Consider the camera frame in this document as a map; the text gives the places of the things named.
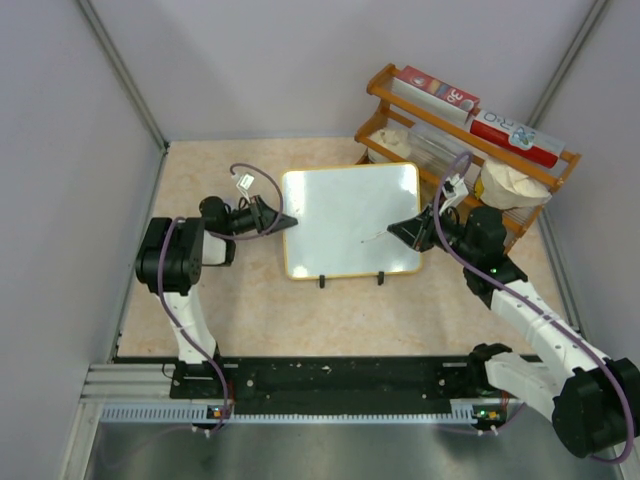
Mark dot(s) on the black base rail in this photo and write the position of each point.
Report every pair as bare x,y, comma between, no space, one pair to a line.
358,385

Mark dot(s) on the red white wrap box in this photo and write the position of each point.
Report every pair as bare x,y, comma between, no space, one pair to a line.
517,138

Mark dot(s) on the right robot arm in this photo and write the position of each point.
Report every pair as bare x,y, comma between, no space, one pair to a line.
591,400

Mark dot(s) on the clear plastic box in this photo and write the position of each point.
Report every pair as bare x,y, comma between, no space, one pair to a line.
435,150

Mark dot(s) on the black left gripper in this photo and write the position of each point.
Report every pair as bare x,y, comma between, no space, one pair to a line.
263,216

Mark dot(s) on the yellow framed whiteboard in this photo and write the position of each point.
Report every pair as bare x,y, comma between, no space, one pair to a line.
336,207

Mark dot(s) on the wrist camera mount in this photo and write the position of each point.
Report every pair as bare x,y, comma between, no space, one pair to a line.
243,183
454,191

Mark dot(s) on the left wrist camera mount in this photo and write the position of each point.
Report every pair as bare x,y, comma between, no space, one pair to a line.
243,183

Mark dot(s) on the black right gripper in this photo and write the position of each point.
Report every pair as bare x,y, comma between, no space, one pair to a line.
418,231

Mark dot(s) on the white paper bag right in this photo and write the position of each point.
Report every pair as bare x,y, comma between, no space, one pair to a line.
503,187

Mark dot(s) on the metal whiteboard stand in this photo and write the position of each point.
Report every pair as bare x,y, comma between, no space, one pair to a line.
323,279

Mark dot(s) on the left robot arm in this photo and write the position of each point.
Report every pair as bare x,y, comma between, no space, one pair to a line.
173,253

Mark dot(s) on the white container left shelf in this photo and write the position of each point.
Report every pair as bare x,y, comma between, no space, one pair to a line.
394,140

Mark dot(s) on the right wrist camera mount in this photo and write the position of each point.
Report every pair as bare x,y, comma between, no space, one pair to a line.
454,191

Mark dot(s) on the red foil box upper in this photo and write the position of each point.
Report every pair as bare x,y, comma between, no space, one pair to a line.
434,95

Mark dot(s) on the orange wooden shelf rack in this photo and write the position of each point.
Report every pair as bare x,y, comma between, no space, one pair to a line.
395,112

